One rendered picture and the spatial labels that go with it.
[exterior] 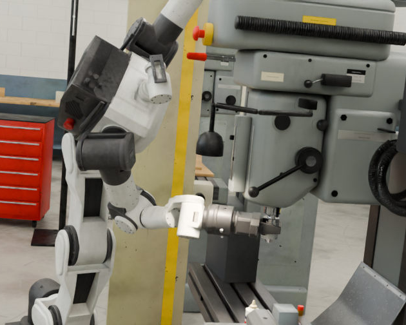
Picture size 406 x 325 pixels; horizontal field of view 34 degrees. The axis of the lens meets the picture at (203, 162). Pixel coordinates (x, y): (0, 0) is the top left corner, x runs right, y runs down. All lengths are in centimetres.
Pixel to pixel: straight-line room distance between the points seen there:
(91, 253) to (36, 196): 406
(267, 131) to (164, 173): 186
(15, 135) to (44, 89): 451
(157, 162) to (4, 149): 300
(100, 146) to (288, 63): 57
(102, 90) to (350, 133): 71
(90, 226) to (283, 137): 85
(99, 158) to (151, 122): 20
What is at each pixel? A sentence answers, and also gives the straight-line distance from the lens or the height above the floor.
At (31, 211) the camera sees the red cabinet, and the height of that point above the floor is 17.
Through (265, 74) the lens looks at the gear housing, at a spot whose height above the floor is 167.
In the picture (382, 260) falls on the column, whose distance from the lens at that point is 211.
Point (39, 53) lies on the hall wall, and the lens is 1080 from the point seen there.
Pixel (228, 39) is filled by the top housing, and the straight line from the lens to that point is 171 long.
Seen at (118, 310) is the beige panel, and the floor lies 30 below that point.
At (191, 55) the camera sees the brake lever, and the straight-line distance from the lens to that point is 190.
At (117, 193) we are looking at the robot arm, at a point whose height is 128.
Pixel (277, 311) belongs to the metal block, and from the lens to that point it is 177.
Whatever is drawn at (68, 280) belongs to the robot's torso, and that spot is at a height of 90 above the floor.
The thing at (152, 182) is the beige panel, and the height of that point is 102.
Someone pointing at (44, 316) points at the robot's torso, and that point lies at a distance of 258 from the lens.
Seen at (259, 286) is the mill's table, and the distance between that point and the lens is 235.
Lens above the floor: 169
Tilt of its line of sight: 9 degrees down
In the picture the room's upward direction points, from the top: 5 degrees clockwise
